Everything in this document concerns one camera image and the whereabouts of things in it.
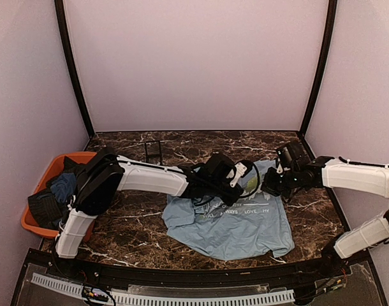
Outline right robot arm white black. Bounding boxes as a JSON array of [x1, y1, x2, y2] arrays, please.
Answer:
[[261, 142, 389, 277]]

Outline black front table rail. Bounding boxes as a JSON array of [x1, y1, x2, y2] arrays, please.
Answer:
[[25, 249, 365, 289]]

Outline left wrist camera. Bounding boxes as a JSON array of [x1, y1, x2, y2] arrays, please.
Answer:
[[226, 160, 253, 188]]

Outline black left frame post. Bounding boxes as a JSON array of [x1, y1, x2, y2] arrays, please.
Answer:
[[54, 0, 96, 139]]

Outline black right frame post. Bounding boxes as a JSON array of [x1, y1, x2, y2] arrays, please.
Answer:
[[299, 0, 338, 138]]

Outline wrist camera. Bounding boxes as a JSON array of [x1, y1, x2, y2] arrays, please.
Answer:
[[226, 160, 253, 188], [275, 159, 284, 175]]

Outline light blue printed t-shirt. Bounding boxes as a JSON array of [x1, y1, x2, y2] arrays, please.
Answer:
[[162, 160, 295, 261]]

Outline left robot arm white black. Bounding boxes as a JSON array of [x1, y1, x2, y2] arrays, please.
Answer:
[[54, 148, 253, 278]]

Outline white slotted cable duct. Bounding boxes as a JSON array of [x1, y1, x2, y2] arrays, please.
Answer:
[[31, 273, 295, 306]]

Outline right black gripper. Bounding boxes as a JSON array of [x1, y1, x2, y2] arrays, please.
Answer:
[[261, 165, 300, 198]]

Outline dark clothes in bin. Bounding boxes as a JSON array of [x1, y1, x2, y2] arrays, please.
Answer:
[[27, 156, 84, 230]]

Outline black frame post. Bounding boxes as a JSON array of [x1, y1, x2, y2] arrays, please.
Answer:
[[299, 0, 338, 138], [54, 0, 96, 139]]

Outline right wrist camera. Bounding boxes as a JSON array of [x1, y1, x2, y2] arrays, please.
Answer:
[[275, 159, 284, 175]]

